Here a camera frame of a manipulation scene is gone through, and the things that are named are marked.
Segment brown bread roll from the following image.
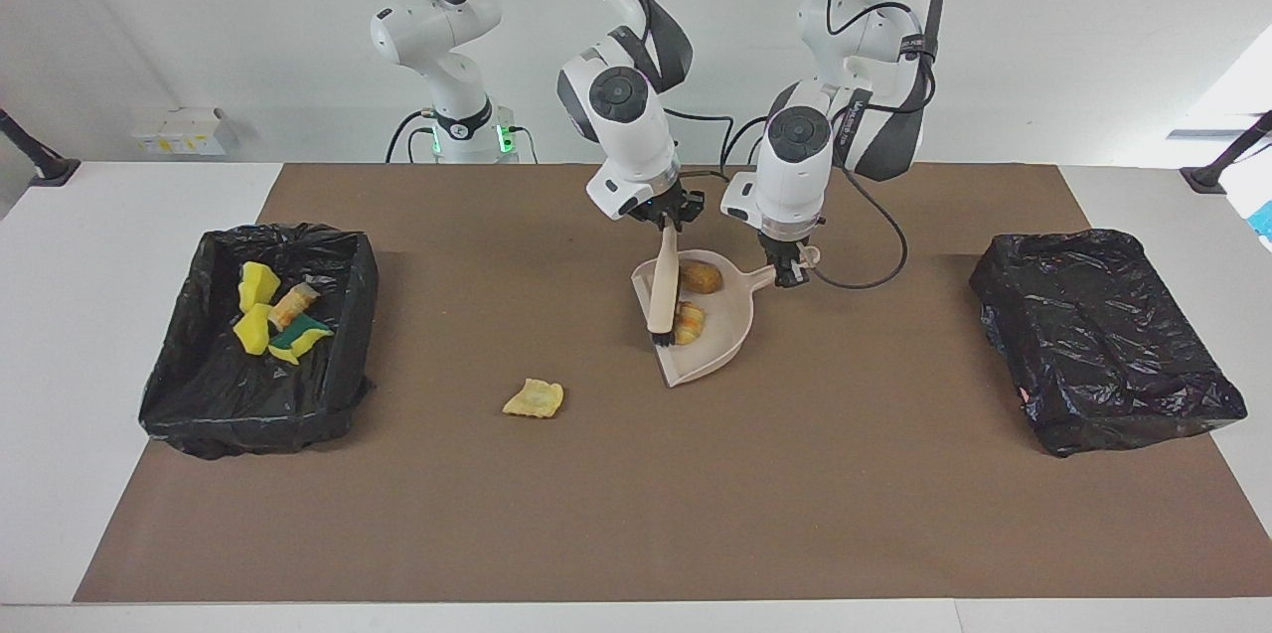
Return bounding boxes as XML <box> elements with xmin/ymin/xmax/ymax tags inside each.
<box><xmin>679</xmin><ymin>259</ymin><xmax>724</xmax><ymax>295</ymax></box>

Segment beige brush with black bristles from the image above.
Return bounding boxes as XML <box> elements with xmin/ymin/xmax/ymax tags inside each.
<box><xmin>647</xmin><ymin>228</ymin><xmax>681</xmax><ymax>350</ymax></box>

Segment beige plastic dustpan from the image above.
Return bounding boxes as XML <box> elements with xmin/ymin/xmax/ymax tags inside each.
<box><xmin>631</xmin><ymin>245</ymin><xmax>824</xmax><ymax>389</ymax></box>

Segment yellow green sponge piece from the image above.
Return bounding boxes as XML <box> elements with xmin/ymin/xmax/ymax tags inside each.
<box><xmin>268</xmin><ymin>317</ymin><xmax>336</xmax><ymax>366</ymax></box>
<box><xmin>232</xmin><ymin>303</ymin><xmax>274</xmax><ymax>357</ymax></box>
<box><xmin>237</xmin><ymin>261</ymin><xmax>282</xmax><ymax>312</ymax></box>

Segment bin covered with black bag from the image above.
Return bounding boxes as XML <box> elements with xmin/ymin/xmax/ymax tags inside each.
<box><xmin>969</xmin><ymin>229</ymin><xmax>1249</xmax><ymax>458</ymax></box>

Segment open bin with black bag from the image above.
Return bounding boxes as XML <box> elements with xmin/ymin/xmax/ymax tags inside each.
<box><xmin>137</xmin><ymin>222</ymin><xmax>381</xmax><ymax>461</ymax></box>

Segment flat yellow pastry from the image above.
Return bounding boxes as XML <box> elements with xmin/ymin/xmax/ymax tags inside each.
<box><xmin>502</xmin><ymin>378</ymin><xmax>565</xmax><ymax>419</ymax></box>

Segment brown table mat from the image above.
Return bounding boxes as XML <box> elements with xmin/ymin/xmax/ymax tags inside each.
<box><xmin>75</xmin><ymin>163</ymin><xmax>1272</xmax><ymax>604</ymax></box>

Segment black stand clamp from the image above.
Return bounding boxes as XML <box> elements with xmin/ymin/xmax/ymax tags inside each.
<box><xmin>0</xmin><ymin>108</ymin><xmax>82</xmax><ymax>188</ymax></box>
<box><xmin>1180</xmin><ymin>109</ymin><xmax>1272</xmax><ymax>195</ymax></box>

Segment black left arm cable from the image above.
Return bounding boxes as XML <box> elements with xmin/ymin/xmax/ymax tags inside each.
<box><xmin>807</xmin><ymin>0</ymin><xmax>943</xmax><ymax>292</ymax></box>

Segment white wall socket boxes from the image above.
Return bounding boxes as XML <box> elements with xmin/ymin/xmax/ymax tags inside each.
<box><xmin>131</xmin><ymin>107</ymin><xmax>238</xmax><ymax>157</ymax></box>

